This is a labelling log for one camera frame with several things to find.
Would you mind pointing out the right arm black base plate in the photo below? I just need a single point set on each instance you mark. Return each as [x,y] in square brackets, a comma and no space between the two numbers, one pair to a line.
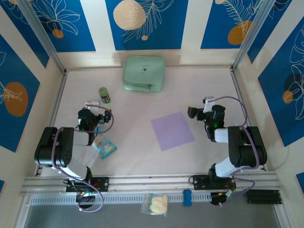
[199,181]

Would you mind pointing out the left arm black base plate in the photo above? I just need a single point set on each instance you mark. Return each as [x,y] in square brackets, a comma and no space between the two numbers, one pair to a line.
[102,184]

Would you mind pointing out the clear bag of crackers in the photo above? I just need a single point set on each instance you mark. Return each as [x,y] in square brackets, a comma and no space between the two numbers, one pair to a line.
[158,203]

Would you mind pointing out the blue white snack packet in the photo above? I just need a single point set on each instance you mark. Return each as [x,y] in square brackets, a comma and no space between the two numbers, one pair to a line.
[107,147]

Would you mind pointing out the mint green zip pouch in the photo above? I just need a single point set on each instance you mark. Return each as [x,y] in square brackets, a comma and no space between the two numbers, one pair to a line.
[143,71]

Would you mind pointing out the grey metal panel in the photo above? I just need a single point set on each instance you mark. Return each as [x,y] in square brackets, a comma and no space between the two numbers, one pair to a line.
[152,221]

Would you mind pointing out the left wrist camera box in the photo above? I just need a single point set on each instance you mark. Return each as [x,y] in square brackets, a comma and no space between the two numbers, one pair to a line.
[92,104]

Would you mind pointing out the small blue block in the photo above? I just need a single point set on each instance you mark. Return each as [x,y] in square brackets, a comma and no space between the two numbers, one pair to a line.
[187,197]

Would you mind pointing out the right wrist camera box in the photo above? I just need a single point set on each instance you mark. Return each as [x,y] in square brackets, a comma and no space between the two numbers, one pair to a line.
[209,102]

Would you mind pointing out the aluminium table side rail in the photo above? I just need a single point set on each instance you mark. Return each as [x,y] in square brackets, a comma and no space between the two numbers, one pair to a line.
[57,107]
[240,95]

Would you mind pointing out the aluminium mounting rail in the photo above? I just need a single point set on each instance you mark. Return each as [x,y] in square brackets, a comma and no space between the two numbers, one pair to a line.
[147,183]

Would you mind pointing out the small green can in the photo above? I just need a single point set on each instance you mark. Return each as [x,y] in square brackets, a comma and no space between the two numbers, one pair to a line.
[105,96]

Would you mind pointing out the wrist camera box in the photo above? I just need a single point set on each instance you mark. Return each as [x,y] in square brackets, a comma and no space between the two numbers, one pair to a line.
[209,102]
[92,104]

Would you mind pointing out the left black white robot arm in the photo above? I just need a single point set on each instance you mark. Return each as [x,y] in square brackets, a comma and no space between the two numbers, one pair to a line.
[54,147]

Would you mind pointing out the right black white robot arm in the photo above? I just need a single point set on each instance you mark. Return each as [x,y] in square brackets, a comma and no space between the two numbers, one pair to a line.
[247,147]

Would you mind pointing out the aluminium frame post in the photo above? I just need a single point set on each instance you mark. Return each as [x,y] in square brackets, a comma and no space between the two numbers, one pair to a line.
[45,40]
[252,35]

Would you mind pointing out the black ribbed block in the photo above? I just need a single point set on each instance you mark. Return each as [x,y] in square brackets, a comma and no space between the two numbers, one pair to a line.
[261,196]

